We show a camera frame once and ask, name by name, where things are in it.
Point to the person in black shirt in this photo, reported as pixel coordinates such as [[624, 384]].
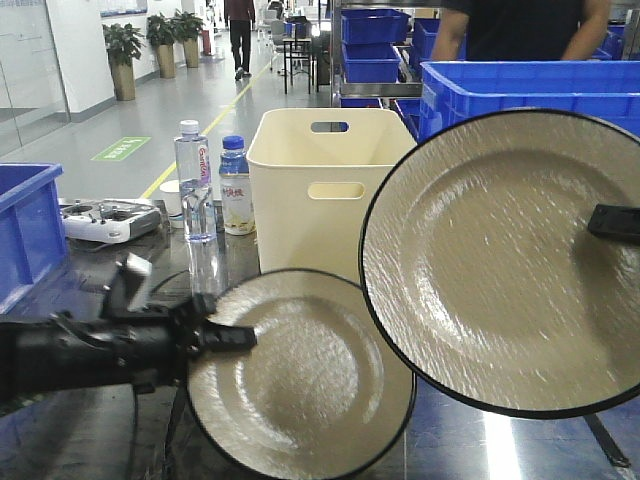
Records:
[[521, 30]]

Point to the large blue crate upper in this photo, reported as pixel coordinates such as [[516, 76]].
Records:
[[454, 91]]

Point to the blue crate on shelf top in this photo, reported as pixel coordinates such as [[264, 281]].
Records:
[[371, 26]]

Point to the potted plant far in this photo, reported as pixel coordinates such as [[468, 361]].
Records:
[[187, 29]]

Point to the beige plate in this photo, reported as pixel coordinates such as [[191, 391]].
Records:
[[320, 396], [481, 273]]

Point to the cream plastic bin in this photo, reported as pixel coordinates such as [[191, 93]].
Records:
[[313, 173]]

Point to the clear water bottle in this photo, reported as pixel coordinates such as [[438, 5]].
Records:
[[195, 185]]

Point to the white paper cup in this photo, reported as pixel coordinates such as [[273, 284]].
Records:
[[170, 193]]

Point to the blue crate on shelf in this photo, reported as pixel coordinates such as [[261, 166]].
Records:
[[370, 63], [371, 26]]

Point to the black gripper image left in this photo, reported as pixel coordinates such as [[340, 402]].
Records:
[[166, 334]]

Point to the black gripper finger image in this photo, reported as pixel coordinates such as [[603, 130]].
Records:
[[615, 223]]

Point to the blue crate at left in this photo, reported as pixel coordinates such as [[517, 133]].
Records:
[[33, 240]]

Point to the milk drink bottle blue cap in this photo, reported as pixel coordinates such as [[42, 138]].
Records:
[[235, 187]]

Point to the blue crate on shelf lower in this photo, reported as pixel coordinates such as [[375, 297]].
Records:
[[370, 63]]

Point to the potted plant middle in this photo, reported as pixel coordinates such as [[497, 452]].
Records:
[[160, 36]]

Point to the walking person in corridor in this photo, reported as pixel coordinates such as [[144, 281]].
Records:
[[240, 18]]

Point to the potted plant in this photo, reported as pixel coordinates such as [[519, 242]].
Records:
[[123, 45], [160, 36], [187, 29]]

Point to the white remote controller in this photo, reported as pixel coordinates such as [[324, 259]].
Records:
[[109, 221]]

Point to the potted plant nearest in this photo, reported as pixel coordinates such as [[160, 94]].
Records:
[[123, 45]]

